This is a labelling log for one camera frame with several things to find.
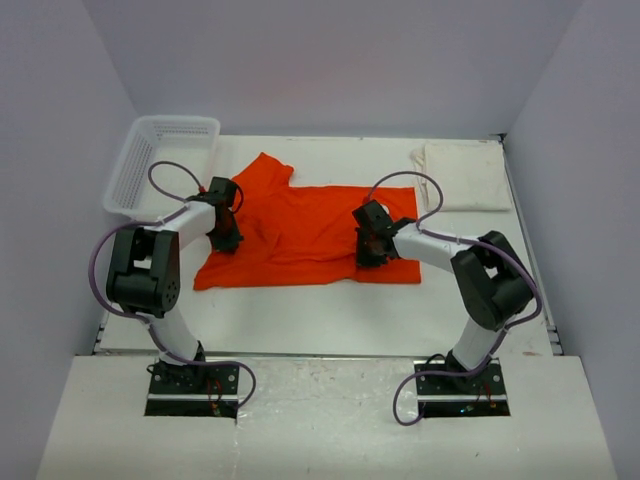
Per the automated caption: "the folded white t-shirt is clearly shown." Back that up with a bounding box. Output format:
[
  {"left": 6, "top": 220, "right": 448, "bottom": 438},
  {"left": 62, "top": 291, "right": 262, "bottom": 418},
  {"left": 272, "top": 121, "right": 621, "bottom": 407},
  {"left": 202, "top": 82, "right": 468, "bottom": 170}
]
[{"left": 409, "top": 140, "right": 512, "bottom": 212}]

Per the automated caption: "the white plastic basket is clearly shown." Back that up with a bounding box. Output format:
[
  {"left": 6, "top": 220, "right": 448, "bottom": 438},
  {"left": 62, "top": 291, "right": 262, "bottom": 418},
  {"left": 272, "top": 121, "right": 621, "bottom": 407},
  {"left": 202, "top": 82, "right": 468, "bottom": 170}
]
[{"left": 102, "top": 115, "right": 221, "bottom": 221}]

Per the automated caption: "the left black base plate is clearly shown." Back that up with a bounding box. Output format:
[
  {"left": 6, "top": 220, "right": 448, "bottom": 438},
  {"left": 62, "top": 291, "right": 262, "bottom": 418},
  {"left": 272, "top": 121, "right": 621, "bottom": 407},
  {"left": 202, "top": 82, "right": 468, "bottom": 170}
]
[{"left": 144, "top": 361, "right": 239, "bottom": 419}]

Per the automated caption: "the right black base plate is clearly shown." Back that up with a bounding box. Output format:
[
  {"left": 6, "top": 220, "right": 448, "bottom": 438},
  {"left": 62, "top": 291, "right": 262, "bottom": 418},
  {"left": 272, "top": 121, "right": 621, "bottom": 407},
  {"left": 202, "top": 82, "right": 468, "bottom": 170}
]
[{"left": 415, "top": 360, "right": 511, "bottom": 419}]

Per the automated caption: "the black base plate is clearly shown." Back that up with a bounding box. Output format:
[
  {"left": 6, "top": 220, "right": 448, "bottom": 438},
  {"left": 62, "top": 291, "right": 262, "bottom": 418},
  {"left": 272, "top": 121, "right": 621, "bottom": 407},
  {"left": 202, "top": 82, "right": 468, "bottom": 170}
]
[
  {"left": 415, "top": 360, "right": 511, "bottom": 419},
  {"left": 144, "top": 361, "right": 239, "bottom": 419}
]

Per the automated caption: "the orange t-shirt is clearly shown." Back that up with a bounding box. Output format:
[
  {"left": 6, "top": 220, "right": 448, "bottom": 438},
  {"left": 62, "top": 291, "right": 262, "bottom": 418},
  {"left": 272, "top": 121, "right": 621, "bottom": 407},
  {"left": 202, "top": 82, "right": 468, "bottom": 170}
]
[{"left": 193, "top": 153, "right": 421, "bottom": 291}]

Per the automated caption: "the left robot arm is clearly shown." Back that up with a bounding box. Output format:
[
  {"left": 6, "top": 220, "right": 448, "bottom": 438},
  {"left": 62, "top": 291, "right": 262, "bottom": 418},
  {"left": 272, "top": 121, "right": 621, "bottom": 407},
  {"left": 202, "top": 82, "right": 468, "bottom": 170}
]
[{"left": 105, "top": 177, "right": 244, "bottom": 393}]

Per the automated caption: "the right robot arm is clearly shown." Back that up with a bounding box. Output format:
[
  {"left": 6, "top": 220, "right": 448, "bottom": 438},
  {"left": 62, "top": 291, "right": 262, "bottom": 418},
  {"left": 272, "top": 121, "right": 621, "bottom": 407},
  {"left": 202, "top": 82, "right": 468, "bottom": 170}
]
[{"left": 353, "top": 200, "right": 539, "bottom": 393}]

